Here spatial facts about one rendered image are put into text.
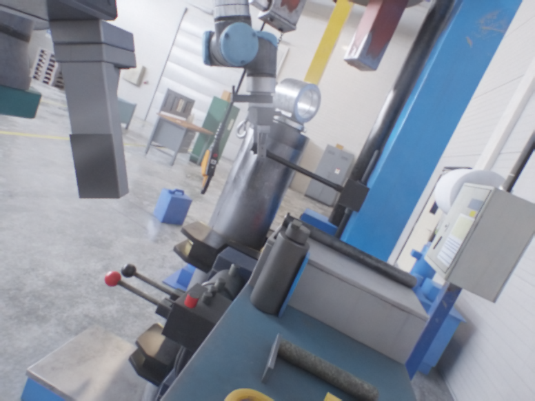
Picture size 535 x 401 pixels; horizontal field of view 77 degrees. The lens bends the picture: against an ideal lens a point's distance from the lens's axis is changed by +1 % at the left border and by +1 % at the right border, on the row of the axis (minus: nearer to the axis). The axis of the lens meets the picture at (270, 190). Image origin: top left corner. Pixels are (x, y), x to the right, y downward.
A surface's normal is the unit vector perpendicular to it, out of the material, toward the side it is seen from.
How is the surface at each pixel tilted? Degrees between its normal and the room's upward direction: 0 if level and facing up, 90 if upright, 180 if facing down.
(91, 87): 97
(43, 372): 0
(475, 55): 90
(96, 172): 97
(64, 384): 0
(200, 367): 0
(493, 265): 90
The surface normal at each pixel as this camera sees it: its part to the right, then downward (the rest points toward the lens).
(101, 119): -0.07, 0.25
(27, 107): 0.90, 0.42
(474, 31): -0.19, 0.07
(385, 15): 0.36, 0.30
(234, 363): 0.40, -0.91
